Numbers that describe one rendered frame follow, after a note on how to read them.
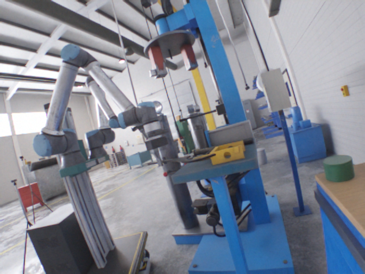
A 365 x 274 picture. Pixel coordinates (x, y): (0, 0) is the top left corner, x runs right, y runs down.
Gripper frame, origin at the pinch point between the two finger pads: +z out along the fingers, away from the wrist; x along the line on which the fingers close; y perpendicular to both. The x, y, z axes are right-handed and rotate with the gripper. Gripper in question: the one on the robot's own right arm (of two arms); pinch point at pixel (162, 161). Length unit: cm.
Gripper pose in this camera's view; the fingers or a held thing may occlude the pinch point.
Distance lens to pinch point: 102.8
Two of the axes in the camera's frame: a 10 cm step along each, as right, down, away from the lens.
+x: -5.5, 1.7, -8.2
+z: 2.8, 9.6, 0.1
